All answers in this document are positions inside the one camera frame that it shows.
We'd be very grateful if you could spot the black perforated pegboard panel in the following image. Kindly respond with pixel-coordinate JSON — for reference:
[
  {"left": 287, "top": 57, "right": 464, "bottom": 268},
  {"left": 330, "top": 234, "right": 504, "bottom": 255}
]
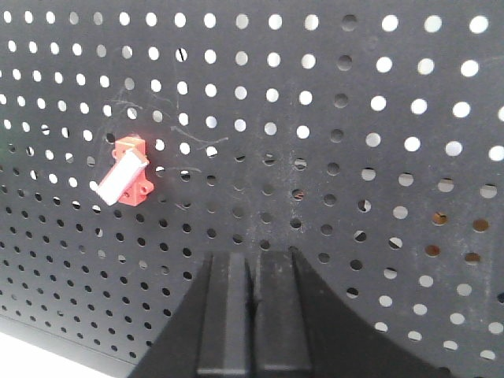
[{"left": 1, "top": 1, "right": 503, "bottom": 377}]

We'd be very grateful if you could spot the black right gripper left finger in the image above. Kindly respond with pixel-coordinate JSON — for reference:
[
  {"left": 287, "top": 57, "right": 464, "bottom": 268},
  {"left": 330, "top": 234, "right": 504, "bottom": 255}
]
[{"left": 196, "top": 253, "right": 251, "bottom": 377}]

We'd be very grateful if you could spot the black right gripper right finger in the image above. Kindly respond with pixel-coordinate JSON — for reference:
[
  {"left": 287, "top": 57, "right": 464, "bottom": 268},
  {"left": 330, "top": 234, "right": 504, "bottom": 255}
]
[{"left": 254, "top": 252, "right": 312, "bottom": 377}]

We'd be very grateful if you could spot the red toggle switch white lever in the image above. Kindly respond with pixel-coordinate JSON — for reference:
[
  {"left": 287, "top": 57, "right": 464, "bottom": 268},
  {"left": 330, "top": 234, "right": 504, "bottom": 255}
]
[{"left": 95, "top": 135, "right": 154, "bottom": 207}]

